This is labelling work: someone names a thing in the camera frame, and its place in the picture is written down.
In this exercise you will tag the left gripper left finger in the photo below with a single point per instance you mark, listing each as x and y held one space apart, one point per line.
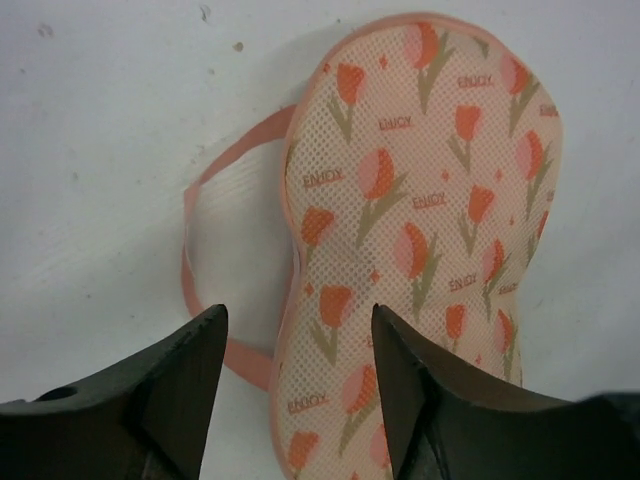
144 417

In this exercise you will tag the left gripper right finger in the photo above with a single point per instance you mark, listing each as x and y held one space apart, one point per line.
447 419

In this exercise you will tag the floral mesh laundry bag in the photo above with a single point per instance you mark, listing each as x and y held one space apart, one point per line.
418 173

